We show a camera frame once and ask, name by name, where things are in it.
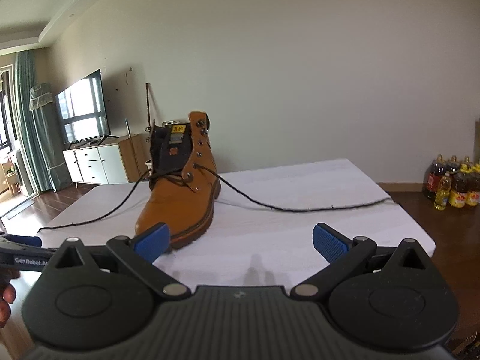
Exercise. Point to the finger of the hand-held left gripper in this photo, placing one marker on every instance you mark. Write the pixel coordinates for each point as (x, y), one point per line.
(22, 240)

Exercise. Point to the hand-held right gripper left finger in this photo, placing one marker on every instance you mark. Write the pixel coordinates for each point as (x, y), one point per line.
(152, 242)

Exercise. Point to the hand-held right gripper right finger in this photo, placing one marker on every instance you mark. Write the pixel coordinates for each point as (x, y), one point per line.
(332, 245)

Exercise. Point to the tan leather boot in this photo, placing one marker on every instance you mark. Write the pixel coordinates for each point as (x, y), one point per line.
(176, 202)

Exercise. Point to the dark brown shoelace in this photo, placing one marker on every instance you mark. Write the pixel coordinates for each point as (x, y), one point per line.
(262, 205)

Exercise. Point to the person's left hand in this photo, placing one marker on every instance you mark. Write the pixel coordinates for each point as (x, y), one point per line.
(5, 296)

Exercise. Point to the white wooden TV cabinet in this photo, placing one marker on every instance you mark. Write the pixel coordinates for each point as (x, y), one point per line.
(105, 165)

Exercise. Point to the air conditioner with green cover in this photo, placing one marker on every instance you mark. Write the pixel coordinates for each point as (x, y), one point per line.
(52, 150)

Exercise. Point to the teal window curtain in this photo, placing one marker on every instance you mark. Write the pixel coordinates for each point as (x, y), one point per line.
(32, 127)

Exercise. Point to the large glass window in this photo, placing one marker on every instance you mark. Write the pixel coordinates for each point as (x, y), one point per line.
(5, 120)

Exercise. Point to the group of cooking oil bottles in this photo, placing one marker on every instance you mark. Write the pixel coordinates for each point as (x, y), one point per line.
(457, 191)

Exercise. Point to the wooden stick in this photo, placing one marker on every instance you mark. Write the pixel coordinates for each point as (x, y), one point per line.
(148, 101)

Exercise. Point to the flat screen television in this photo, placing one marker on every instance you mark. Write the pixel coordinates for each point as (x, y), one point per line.
(84, 108)

